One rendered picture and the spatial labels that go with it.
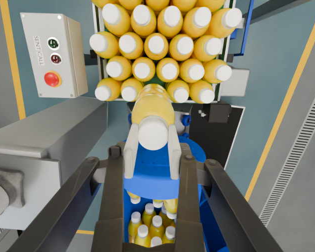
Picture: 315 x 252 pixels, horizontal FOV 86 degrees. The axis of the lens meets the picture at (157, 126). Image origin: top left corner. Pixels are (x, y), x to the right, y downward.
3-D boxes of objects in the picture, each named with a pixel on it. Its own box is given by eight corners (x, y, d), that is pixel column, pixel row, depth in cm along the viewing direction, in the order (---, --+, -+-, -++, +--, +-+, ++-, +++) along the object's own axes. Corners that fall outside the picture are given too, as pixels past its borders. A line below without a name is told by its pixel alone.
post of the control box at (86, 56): (122, 63, 146) (63, 66, 53) (122, 58, 145) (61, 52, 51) (127, 63, 146) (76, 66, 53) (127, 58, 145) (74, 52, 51)
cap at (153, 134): (132, 126, 22) (131, 132, 20) (158, 111, 21) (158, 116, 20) (148, 148, 23) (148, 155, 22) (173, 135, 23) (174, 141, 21)
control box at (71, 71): (58, 91, 56) (37, 97, 46) (45, 21, 48) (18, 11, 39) (88, 92, 56) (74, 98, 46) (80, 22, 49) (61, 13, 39)
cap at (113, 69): (121, 78, 46) (119, 78, 44) (107, 75, 46) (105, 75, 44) (123, 63, 45) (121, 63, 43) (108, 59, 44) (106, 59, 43)
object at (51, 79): (47, 85, 45) (45, 86, 44) (44, 71, 44) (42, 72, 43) (61, 86, 45) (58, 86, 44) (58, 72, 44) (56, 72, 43)
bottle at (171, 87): (177, 98, 67) (185, 111, 49) (161, 90, 65) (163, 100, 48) (186, 81, 64) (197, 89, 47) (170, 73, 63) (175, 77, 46)
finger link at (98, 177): (121, 185, 14) (83, 185, 14) (129, 153, 18) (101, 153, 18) (120, 170, 13) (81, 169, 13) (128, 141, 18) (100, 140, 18)
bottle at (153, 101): (132, 93, 39) (115, 123, 22) (158, 77, 38) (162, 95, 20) (148, 118, 41) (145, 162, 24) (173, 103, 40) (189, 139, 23)
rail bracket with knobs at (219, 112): (196, 114, 69) (202, 122, 60) (198, 97, 67) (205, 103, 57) (219, 115, 69) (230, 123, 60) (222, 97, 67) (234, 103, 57)
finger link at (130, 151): (132, 179, 15) (124, 179, 15) (138, 144, 22) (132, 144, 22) (131, 150, 14) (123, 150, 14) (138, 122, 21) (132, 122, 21)
